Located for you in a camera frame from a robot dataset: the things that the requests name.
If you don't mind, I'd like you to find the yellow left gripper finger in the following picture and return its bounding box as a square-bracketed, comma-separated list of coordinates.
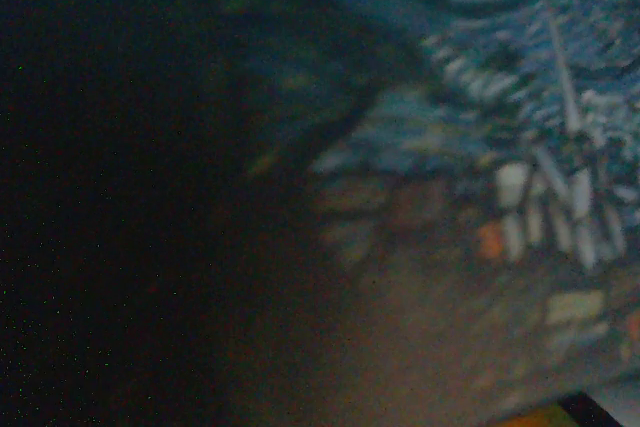
[504, 400, 584, 427]

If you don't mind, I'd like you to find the starry night print tin box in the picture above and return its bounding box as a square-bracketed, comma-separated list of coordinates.
[0, 0, 640, 427]

